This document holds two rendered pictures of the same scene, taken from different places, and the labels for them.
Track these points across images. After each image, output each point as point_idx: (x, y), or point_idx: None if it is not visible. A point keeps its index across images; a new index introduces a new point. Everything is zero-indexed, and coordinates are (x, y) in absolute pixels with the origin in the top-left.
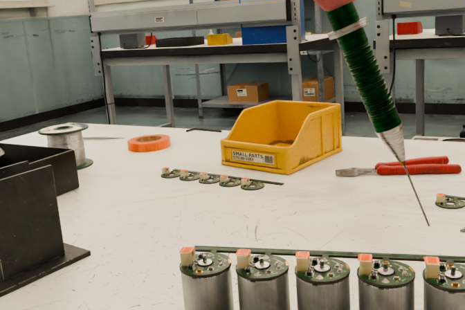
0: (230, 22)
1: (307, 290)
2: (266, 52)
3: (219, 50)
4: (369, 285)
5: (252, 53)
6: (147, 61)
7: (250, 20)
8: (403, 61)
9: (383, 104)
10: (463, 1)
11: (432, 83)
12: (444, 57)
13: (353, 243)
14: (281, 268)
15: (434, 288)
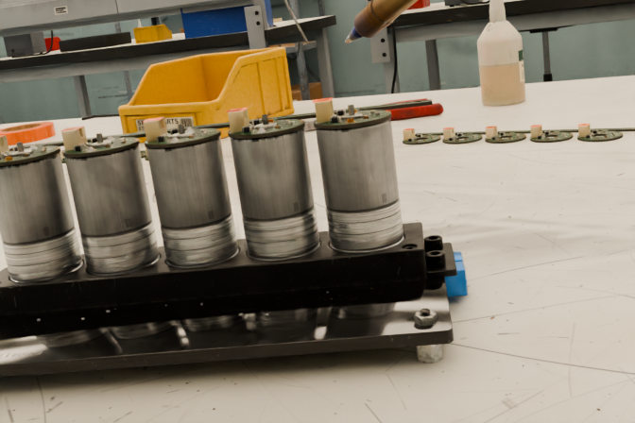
0: (165, 7)
1: (160, 161)
2: (220, 47)
3: (152, 49)
4: (240, 140)
5: (201, 49)
6: (48, 73)
7: (194, 2)
8: (413, 55)
9: None
10: None
11: (454, 81)
12: (459, 35)
13: None
14: (128, 143)
15: (324, 130)
